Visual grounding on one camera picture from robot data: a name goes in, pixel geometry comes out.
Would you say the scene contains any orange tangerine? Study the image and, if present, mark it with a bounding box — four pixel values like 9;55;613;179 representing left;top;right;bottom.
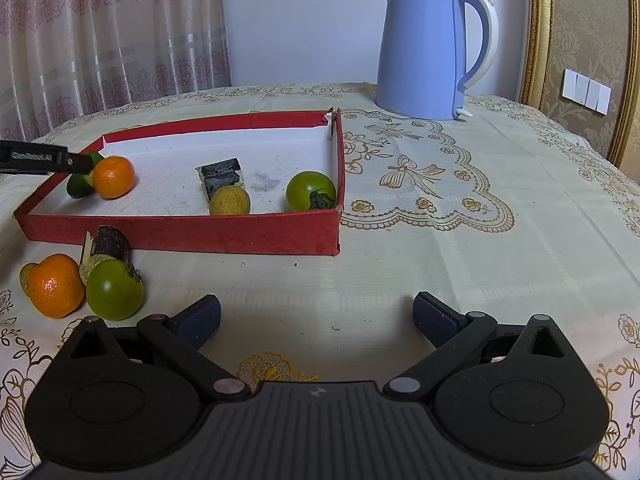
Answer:
27;253;86;319
92;156;136;199

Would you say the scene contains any gold wall moulding frame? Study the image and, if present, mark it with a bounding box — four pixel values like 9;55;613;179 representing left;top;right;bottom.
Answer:
520;0;640;171

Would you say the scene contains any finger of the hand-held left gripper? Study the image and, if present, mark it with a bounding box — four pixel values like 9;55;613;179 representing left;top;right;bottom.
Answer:
65;151;96;173

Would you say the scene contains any round yellow-brown fruit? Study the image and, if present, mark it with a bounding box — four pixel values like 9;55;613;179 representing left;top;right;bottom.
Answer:
19;262;38;295
209;185;251;216

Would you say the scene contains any red cardboard box tray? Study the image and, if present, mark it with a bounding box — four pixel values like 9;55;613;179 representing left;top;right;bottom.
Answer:
13;108;346;257

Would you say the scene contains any white wall switch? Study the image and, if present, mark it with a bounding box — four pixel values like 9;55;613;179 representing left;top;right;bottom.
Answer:
561;67;612;115

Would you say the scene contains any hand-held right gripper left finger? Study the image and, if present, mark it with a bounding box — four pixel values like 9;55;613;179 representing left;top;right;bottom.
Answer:
70;294;252;403

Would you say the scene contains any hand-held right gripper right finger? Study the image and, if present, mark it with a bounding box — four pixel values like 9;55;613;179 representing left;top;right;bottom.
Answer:
382;291;576;403

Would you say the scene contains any light blue electric kettle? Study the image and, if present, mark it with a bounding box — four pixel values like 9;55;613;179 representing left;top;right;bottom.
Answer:
375;0;500;121

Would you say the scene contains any dark purple sugarcane piece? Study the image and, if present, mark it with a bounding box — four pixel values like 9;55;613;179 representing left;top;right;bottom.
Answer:
79;226;132;281
195;158;246;201

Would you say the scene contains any green tomato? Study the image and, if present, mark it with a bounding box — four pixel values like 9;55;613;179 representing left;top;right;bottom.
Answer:
86;258;145;322
286;171;337;212

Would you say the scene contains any pink patterned curtain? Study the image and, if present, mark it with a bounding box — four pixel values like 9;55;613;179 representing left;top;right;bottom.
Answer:
0;0;232;143

